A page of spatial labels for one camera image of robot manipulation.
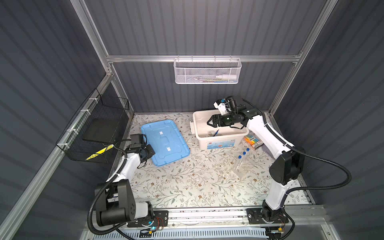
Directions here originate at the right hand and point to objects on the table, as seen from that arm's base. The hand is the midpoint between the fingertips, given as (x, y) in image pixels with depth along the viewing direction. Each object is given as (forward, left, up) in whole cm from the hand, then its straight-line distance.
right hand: (213, 123), depth 83 cm
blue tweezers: (+10, -5, -23) cm, 25 cm away
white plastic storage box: (-4, 0, -8) cm, 9 cm away
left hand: (-10, +38, -15) cm, 42 cm away
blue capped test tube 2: (-17, -13, -9) cm, 23 cm away
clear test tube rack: (-14, -19, -24) cm, 34 cm away
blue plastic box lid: (+2, +30, -18) cm, 35 cm away
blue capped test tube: (-15, -16, -9) cm, 24 cm away
